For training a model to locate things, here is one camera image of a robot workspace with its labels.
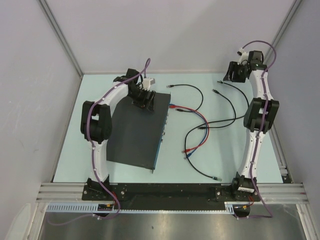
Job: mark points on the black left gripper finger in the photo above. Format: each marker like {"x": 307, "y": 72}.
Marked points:
{"x": 141, "y": 104}
{"x": 150, "y": 101}

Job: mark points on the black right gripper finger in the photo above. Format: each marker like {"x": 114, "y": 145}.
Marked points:
{"x": 227, "y": 76}
{"x": 231, "y": 67}

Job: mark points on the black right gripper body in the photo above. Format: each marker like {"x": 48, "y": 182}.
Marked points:
{"x": 239, "y": 76}

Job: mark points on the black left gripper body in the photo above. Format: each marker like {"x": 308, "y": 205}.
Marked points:
{"x": 139, "y": 96}

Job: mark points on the black ethernet cable long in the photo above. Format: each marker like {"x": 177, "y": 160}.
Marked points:
{"x": 187, "y": 155}

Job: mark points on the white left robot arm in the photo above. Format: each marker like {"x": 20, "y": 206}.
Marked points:
{"x": 96, "y": 116}

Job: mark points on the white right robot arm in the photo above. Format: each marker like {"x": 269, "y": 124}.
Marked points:
{"x": 258, "y": 118}

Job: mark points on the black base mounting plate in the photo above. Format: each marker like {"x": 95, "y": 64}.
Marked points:
{"x": 180, "y": 204}

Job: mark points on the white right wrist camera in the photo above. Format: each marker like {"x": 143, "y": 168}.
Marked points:
{"x": 243, "y": 56}

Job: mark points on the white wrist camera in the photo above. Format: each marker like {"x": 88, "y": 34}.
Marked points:
{"x": 148, "y": 82}
{"x": 243, "y": 56}

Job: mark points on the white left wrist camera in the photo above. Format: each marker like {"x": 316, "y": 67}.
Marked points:
{"x": 148, "y": 82}

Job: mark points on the dark network switch box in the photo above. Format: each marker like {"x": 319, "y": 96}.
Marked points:
{"x": 137, "y": 133}

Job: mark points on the aluminium frame rail front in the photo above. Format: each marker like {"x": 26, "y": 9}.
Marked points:
{"x": 287, "y": 193}

